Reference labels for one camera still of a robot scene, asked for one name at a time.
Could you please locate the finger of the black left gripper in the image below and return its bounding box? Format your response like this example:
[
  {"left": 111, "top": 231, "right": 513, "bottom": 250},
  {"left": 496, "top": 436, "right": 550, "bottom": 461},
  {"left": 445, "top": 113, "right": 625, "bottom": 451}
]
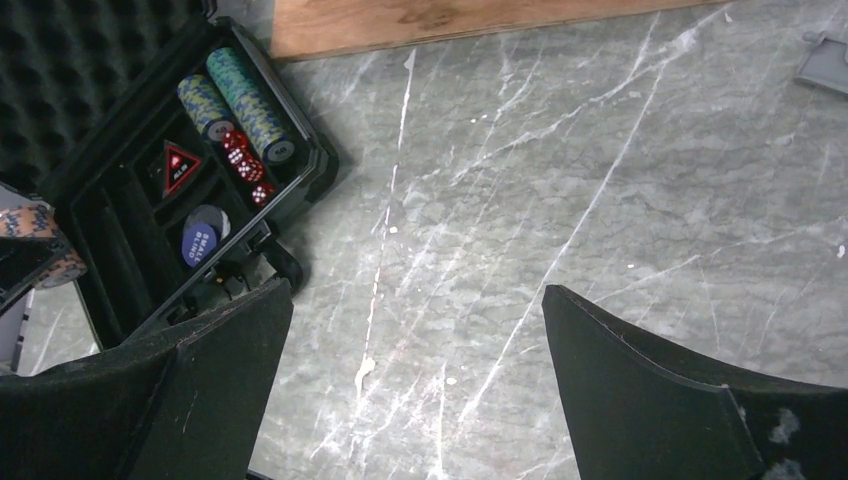
[{"left": 1, "top": 237, "right": 70, "bottom": 314}]

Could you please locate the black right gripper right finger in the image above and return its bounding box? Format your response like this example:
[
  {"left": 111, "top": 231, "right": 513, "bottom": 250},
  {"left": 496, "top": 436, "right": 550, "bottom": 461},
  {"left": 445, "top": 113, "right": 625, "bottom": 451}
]
[{"left": 542, "top": 285, "right": 847, "bottom": 479}]

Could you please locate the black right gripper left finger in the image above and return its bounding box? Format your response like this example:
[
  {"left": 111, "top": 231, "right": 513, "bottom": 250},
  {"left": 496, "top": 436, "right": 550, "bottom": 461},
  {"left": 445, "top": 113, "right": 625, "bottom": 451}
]
[{"left": 1, "top": 280, "right": 293, "bottom": 479}]

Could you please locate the orange poker chip stack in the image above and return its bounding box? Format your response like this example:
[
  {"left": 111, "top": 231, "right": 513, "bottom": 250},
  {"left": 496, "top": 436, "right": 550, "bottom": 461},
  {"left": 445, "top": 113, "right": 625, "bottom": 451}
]
[{"left": 1, "top": 203, "right": 88, "bottom": 290}]

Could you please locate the black poker set case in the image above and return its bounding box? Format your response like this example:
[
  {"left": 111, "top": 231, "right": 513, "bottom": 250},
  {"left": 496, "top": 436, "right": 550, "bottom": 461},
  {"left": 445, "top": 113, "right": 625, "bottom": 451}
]
[{"left": 1, "top": 1, "right": 339, "bottom": 349}]

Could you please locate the black triangular all-in button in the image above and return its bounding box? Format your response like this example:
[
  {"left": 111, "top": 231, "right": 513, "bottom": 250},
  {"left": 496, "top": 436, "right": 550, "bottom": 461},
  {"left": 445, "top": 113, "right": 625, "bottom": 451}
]
[{"left": 163, "top": 140, "right": 202, "bottom": 197}]

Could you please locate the blue small blind button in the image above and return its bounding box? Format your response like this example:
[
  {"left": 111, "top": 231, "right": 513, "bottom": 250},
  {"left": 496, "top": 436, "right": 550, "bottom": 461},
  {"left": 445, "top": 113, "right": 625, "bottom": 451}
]
[{"left": 181, "top": 222, "right": 219, "bottom": 267}]

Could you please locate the red die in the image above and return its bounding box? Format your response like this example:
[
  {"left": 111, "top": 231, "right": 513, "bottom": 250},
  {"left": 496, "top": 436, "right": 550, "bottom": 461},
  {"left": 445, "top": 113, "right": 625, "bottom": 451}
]
[
  {"left": 227, "top": 147, "right": 253, "bottom": 166},
  {"left": 221, "top": 130, "right": 249, "bottom": 152},
  {"left": 251, "top": 182, "right": 275, "bottom": 207},
  {"left": 236, "top": 159, "right": 265, "bottom": 184}
]

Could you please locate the green poker chip stack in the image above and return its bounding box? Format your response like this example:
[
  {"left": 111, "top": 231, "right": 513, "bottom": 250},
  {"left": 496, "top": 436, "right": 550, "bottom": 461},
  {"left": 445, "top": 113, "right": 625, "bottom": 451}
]
[{"left": 206, "top": 47, "right": 263, "bottom": 125}]

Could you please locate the yellow poker chip stack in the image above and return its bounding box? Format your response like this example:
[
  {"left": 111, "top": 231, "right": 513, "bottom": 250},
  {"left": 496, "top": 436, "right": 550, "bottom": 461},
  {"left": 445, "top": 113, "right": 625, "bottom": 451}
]
[{"left": 246, "top": 107, "right": 295, "bottom": 164}]

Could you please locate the wooden board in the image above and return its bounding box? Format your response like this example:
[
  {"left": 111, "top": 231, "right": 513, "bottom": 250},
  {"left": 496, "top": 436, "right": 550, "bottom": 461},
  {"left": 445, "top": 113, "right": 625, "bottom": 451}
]
[{"left": 270, "top": 0, "right": 704, "bottom": 60}]

